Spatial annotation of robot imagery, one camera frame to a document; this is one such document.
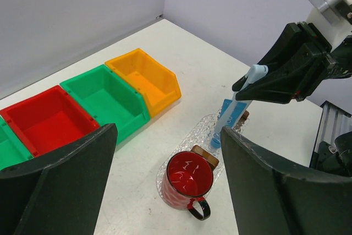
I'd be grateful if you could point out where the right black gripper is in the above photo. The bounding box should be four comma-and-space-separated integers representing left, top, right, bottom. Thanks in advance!
235, 22, 351, 104

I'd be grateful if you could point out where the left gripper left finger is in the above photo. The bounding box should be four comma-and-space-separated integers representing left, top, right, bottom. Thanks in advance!
1, 123, 118, 234

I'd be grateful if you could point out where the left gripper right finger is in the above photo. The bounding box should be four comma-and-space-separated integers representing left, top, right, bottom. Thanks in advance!
221, 127, 351, 234

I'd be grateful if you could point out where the white toothbrush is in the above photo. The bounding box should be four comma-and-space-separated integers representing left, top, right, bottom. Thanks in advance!
213, 64, 269, 136

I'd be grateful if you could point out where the red mug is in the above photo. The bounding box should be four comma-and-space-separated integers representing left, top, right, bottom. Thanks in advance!
161, 151, 213, 221

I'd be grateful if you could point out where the blue toothbrush case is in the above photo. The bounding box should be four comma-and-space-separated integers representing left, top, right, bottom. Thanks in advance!
211, 99, 248, 149

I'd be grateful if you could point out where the clear textured oval tray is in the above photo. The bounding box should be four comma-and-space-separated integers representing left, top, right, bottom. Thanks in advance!
156, 111, 224, 210

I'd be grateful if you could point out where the left green bin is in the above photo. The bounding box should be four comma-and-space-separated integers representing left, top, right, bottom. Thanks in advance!
0, 118, 33, 170

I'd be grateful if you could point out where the green bin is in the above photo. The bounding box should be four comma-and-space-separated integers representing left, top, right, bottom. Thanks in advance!
60, 65, 151, 144
0, 118, 33, 170

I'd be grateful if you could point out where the red bin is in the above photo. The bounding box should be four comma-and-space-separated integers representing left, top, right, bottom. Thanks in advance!
1, 85, 100, 157

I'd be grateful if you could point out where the right green bin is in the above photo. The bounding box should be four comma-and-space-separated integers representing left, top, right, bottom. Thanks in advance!
60, 65, 151, 144

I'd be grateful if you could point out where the yellow bin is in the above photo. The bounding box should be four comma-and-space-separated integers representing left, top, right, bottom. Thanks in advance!
105, 48, 181, 118

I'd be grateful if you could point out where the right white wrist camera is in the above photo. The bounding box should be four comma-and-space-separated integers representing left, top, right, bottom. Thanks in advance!
305, 0, 351, 51

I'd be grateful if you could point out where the aluminium frame rail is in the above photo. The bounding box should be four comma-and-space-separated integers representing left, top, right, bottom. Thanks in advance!
309, 101, 351, 170

